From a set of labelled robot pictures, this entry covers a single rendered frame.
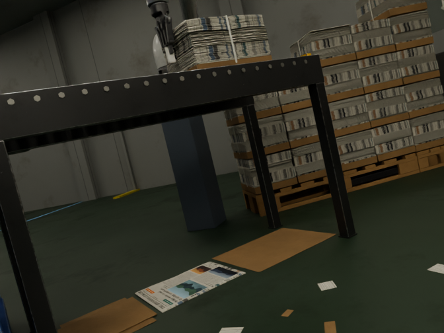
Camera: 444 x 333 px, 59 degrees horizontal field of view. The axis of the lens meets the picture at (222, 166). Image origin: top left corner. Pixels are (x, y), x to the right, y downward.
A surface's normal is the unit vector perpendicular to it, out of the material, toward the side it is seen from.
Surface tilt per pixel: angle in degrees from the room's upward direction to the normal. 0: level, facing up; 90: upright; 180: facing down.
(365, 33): 90
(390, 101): 90
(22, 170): 90
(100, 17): 90
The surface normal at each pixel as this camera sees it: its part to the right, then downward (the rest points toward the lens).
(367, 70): 0.18, 0.03
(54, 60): -0.37, 0.16
